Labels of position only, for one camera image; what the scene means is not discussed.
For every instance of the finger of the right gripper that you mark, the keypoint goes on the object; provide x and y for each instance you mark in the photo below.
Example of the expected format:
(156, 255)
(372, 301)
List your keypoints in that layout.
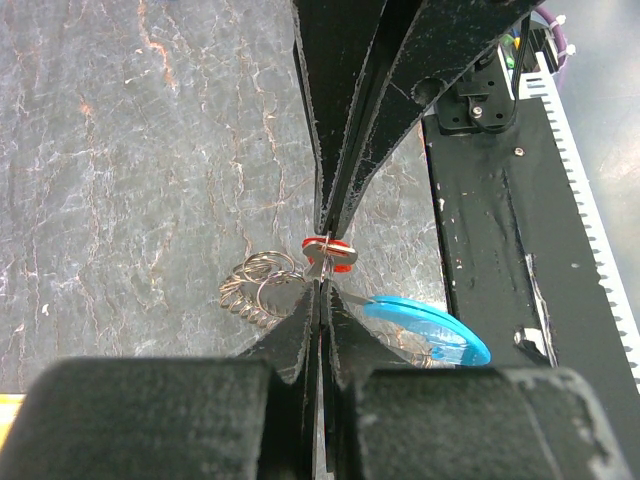
(442, 40)
(332, 43)

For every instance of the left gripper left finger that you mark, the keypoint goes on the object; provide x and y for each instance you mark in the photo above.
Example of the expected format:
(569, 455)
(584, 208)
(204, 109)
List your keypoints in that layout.
(248, 417)

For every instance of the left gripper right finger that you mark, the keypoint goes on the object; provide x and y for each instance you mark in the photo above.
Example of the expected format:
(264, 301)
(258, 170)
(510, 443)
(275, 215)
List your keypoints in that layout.
(387, 419)

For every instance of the red tag key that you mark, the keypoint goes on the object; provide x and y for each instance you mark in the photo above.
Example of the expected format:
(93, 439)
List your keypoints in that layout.
(327, 256)

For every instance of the orange white checkered cloth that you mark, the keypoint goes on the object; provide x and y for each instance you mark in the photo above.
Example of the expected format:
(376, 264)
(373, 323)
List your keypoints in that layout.
(10, 404)

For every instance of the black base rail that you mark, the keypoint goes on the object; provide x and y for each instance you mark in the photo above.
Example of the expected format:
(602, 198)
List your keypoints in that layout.
(519, 263)

